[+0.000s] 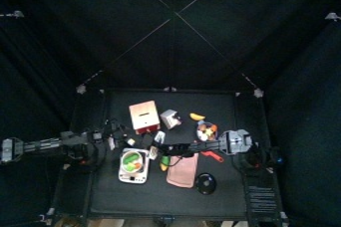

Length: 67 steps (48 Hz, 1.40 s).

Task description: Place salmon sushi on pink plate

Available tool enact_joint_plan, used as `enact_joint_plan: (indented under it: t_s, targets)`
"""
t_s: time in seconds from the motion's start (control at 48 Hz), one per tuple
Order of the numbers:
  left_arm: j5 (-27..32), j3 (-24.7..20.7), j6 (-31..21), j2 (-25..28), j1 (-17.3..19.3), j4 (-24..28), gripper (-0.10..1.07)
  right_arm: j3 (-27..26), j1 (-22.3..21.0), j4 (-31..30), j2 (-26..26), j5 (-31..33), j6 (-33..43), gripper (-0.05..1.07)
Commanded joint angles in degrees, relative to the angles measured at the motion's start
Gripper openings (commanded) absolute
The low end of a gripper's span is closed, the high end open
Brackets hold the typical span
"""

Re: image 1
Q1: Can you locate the white kitchen scale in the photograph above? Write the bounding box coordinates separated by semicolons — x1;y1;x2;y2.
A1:
117;147;152;185

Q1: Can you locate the pink rectangular plate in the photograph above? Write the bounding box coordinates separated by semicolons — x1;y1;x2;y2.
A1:
165;152;199;189

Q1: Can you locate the pink and red box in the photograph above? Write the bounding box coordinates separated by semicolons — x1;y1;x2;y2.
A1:
128;100;161;135

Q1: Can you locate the bowl with green toy vegetables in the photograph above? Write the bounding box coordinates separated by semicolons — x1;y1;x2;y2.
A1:
120;150;145;173

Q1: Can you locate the green yellow toy corn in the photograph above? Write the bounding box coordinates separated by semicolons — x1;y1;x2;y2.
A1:
159;154;171;172

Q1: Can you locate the bowl of mixed toy food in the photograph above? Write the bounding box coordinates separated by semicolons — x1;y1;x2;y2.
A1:
195;120;219;142

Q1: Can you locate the small grey white box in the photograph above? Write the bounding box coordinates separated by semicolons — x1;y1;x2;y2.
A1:
159;109;183;130

